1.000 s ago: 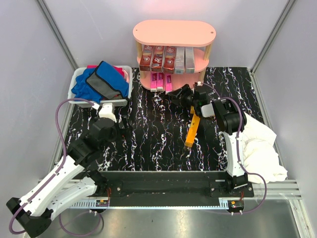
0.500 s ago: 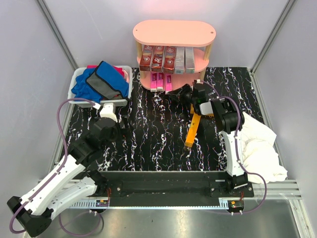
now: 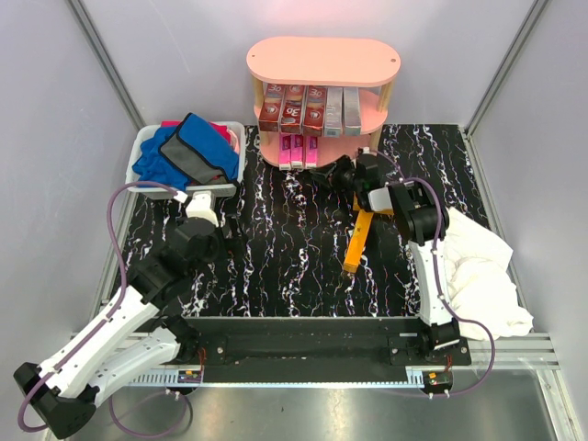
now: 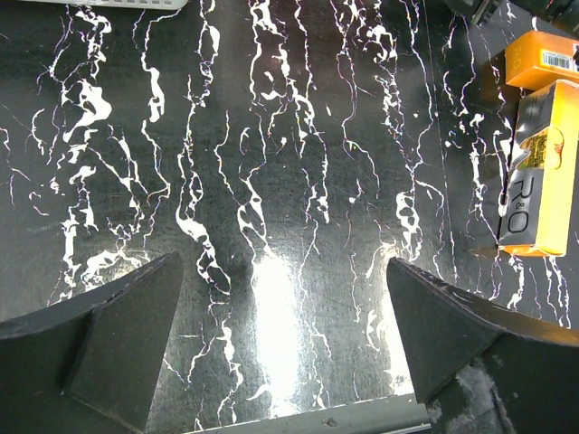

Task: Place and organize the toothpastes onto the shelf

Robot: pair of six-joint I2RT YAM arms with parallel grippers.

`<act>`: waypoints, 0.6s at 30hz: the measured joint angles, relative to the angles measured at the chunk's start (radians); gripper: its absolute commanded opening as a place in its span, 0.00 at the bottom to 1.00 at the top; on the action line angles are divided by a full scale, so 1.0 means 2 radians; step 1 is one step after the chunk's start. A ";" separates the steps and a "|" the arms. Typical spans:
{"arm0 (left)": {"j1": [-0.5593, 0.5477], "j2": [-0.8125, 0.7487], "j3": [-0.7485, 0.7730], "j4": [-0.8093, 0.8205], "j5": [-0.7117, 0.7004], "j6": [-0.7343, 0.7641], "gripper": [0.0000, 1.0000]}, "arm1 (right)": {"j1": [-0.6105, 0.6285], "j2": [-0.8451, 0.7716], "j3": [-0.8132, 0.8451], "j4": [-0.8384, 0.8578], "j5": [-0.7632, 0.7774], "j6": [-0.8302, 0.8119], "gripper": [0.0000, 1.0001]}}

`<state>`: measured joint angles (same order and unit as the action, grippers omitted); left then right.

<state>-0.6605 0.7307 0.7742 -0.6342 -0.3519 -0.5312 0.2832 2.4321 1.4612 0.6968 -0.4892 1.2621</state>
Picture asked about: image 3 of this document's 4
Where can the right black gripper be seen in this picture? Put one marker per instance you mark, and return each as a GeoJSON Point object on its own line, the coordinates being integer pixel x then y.
{"type": "Point", "coordinates": [333, 172]}

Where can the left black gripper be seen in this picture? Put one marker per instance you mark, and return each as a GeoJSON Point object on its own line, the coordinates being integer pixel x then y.
{"type": "Point", "coordinates": [235, 247]}

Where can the pink BeYou box front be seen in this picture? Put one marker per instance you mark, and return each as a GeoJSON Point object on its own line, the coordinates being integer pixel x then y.
{"type": "Point", "coordinates": [310, 152]}

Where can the pink beyou box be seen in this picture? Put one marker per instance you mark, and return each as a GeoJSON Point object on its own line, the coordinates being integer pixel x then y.
{"type": "Point", "coordinates": [297, 151]}
{"type": "Point", "coordinates": [284, 152]}
{"type": "Point", "coordinates": [310, 152]}

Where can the grey Protefix toothpaste box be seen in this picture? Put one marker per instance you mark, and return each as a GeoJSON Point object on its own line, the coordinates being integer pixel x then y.
{"type": "Point", "coordinates": [333, 113]}

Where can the pink BeYou box back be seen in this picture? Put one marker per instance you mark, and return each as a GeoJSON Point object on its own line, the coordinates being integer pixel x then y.
{"type": "Point", "coordinates": [284, 152]}

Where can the red 3D toothpaste box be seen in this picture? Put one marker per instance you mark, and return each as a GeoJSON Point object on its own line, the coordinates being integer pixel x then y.
{"type": "Point", "coordinates": [271, 109]}
{"type": "Point", "coordinates": [293, 109]}
{"type": "Point", "coordinates": [314, 110]}

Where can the silver grey toothpaste box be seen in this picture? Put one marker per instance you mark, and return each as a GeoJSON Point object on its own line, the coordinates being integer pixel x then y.
{"type": "Point", "coordinates": [351, 111]}

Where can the orange R&O toothpaste box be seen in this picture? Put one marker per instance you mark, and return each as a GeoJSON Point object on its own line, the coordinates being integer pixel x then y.
{"type": "Point", "coordinates": [357, 242]}

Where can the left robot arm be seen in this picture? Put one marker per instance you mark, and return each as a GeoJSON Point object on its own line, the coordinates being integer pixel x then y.
{"type": "Point", "coordinates": [66, 389]}

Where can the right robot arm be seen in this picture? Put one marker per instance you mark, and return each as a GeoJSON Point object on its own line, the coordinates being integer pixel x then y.
{"type": "Point", "coordinates": [421, 220]}

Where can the pink three-tier shelf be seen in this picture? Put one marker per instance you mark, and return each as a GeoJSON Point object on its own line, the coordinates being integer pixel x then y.
{"type": "Point", "coordinates": [371, 65]}

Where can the white plastic basket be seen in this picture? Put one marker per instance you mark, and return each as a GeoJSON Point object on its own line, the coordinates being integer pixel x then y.
{"type": "Point", "coordinates": [218, 190]}

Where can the pink cloth in basket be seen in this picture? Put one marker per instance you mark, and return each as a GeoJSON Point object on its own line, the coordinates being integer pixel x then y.
{"type": "Point", "coordinates": [223, 130]}

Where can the grey black-trimmed cloth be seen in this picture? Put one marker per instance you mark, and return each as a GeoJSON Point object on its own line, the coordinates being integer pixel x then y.
{"type": "Point", "coordinates": [200, 153]}

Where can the blue cloth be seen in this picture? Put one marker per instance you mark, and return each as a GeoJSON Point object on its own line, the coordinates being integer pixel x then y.
{"type": "Point", "coordinates": [151, 166]}

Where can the white crumpled cloth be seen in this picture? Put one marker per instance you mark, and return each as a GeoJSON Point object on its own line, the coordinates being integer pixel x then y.
{"type": "Point", "coordinates": [480, 290]}

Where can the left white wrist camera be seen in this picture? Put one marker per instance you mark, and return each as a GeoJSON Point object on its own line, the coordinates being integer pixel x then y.
{"type": "Point", "coordinates": [200, 205]}

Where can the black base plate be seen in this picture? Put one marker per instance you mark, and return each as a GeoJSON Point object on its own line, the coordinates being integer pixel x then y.
{"type": "Point", "coordinates": [305, 349]}

